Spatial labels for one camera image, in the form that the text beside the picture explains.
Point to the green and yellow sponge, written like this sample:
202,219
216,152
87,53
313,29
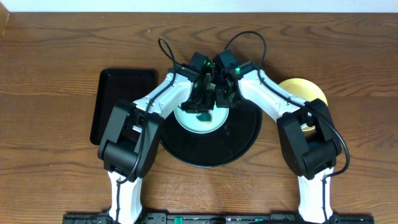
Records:
205,117

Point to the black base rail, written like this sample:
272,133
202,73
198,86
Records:
163,218

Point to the pale green plate red streak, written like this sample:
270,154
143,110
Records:
202,123

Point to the yellow plate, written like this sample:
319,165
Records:
304,89

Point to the round black tray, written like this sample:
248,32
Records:
224,145

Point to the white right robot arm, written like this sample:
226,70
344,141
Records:
309,140

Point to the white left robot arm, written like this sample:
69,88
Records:
131,138

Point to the rectangular black tray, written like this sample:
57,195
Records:
118,84

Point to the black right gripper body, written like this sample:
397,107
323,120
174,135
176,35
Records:
224,99

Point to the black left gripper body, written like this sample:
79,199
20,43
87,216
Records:
203,102

